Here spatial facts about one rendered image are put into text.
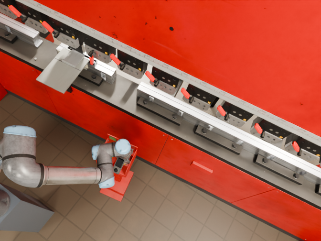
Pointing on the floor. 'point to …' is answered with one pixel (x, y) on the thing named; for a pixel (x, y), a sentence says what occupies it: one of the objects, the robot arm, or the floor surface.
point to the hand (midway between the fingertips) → (123, 162)
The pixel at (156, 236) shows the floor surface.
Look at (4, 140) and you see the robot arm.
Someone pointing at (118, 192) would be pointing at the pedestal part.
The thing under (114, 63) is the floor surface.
